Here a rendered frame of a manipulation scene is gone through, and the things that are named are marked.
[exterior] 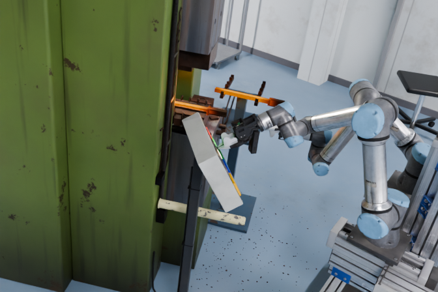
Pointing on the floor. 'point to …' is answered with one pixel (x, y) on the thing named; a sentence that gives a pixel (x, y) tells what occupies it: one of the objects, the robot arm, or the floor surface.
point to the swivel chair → (413, 78)
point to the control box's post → (191, 227)
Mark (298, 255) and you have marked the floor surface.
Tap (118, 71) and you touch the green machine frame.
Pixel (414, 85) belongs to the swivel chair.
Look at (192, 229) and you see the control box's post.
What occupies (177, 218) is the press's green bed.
